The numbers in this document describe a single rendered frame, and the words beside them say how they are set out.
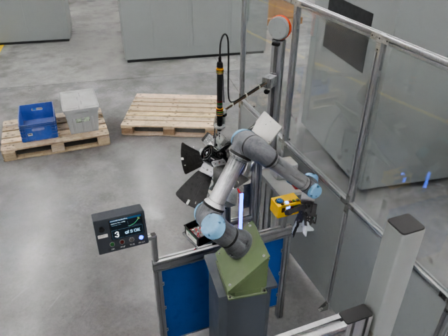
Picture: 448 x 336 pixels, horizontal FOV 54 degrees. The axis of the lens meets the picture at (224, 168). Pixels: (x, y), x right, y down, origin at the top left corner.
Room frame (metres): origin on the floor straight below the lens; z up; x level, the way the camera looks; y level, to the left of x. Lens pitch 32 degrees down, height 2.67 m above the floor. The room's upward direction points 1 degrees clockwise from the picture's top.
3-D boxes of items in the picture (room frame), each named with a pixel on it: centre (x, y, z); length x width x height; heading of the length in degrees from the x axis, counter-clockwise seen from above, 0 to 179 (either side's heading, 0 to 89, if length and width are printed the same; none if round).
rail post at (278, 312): (2.18, -0.41, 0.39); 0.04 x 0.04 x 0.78; 22
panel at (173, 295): (2.02, -0.01, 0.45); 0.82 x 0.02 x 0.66; 112
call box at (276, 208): (2.17, -0.38, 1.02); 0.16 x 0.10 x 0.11; 112
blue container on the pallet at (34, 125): (4.80, 2.24, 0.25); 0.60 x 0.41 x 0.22; 21
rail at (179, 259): (2.02, -0.01, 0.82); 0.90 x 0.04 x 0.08; 112
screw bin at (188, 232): (2.15, 0.11, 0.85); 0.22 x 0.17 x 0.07; 127
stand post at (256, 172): (2.64, -0.23, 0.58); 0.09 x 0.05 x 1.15; 22
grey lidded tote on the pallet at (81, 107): (4.98, 1.77, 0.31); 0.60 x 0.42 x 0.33; 21
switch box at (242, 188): (2.73, -0.20, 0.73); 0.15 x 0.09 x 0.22; 112
